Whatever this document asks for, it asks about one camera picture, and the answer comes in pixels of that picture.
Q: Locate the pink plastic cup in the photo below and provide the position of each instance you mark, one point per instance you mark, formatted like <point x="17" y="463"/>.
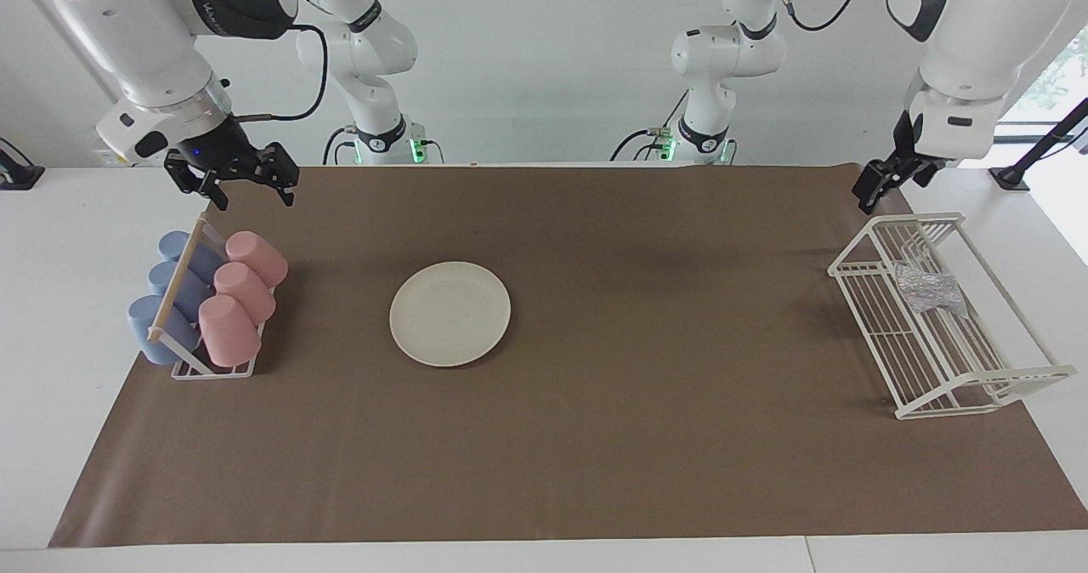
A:
<point x="228" y="331"/>
<point x="257" y="257"/>
<point x="246" y="291"/>

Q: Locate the white cup rack wooden bar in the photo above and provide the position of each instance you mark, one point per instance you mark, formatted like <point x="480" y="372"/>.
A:
<point x="177" y="288"/>

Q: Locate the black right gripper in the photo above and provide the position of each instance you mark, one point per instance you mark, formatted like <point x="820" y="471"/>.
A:
<point x="221" y="152"/>

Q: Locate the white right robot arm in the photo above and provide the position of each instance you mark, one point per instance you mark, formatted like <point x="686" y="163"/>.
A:
<point x="136" y="29"/>

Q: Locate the brown table mat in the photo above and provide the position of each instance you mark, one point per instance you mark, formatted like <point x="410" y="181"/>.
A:
<point x="646" y="437"/>

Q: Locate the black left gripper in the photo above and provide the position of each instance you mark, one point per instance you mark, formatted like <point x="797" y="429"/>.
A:
<point x="905" y="163"/>

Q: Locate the clear plastic wrap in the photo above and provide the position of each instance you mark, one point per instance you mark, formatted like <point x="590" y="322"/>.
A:
<point x="931" y="291"/>

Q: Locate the cream round plate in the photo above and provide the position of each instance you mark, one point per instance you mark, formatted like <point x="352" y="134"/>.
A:
<point x="449" y="314"/>

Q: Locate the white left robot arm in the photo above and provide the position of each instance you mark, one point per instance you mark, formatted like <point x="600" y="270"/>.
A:
<point x="977" y="37"/>

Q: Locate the blue plastic cup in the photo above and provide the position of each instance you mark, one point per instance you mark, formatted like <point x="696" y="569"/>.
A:
<point x="189" y="291"/>
<point x="153" y="331"/>
<point x="202" y="258"/>

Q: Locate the black table clamp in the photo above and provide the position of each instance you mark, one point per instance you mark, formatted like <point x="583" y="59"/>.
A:
<point x="17" y="173"/>

